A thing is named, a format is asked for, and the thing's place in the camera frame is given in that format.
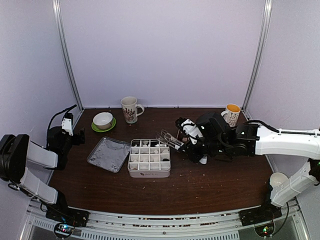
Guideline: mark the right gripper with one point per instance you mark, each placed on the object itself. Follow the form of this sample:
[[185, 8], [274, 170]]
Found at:
[[193, 156]]

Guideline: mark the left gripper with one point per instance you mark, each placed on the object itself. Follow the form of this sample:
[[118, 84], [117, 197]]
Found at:
[[77, 141]]

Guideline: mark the white handled tongs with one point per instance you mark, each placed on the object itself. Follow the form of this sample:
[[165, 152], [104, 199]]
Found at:
[[167, 138]]

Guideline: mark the bunny tin lid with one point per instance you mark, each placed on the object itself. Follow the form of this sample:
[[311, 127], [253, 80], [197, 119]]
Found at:
[[109, 154]]

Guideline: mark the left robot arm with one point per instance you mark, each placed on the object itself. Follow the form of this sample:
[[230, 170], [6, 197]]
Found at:
[[17, 150]]

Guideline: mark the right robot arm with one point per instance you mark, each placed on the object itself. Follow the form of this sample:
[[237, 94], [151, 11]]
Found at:
[[256, 138]]

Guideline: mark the red chocolate tray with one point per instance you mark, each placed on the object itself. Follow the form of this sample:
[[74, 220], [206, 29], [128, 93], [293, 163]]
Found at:
[[182, 137]]

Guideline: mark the yellow inside floral mug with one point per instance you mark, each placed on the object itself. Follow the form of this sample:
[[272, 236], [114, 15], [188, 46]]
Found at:
[[231, 114]]

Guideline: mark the green saucer plate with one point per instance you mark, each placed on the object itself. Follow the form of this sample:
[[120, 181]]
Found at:
[[96, 129]]

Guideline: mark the white ceramic bowl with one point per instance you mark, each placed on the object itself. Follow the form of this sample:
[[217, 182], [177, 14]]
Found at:
[[103, 120]]

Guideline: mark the tin box with dividers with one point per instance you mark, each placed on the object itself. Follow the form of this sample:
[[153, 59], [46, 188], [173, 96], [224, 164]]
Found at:
[[143, 164]]

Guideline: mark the seashell coral mug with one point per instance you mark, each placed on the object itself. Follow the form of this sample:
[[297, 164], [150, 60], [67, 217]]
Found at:
[[131, 109]]

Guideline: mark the white cup near base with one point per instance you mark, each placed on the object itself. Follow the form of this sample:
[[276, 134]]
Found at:
[[277, 178]]

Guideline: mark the front aluminium rail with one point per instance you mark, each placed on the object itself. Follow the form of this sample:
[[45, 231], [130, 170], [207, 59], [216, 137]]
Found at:
[[224, 225]]

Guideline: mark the left aluminium frame post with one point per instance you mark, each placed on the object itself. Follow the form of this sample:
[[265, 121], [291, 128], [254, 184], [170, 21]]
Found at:
[[66, 57]]

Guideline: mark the aluminium frame post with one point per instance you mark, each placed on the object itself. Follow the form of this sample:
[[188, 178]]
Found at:
[[264, 31], [66, 57]]

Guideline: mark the right aluminium frame post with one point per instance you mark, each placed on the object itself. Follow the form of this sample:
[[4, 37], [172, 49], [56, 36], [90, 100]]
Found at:
[[264, 31]]

